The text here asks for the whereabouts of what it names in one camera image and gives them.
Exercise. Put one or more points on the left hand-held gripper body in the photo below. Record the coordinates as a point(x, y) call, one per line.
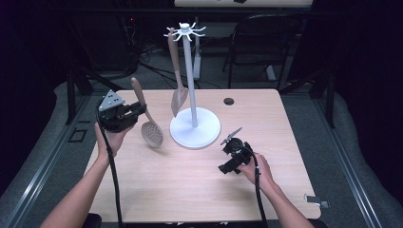
point(114, 117)

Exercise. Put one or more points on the black rounded object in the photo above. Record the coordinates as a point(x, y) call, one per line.
point(92, 221)

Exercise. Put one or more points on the black metal stand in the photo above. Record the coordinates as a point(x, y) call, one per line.
point(329, 95)
point(71, 95)

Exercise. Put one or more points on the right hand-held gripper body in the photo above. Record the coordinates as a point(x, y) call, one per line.
point(237, 150)

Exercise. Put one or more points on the white utensil rack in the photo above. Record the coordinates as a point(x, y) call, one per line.
point(195, 129)

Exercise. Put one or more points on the person's right hand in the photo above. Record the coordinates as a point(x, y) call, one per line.
point(261, 172)

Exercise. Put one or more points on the black chair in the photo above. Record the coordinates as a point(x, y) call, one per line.
point(263, 34)

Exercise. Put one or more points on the aluminium rail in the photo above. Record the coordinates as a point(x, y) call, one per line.
point(41, 177)
point(351, 177)

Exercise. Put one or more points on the beige skimmer spoon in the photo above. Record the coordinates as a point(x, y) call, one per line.
point(153, 134)

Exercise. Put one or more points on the person's left hand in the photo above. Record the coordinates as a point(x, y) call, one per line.
point(111, 142)

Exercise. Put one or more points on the beige solid spatula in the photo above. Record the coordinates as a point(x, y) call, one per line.
point(179, 98)

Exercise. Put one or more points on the grey table clamp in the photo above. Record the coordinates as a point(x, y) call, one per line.
point(316, 201)

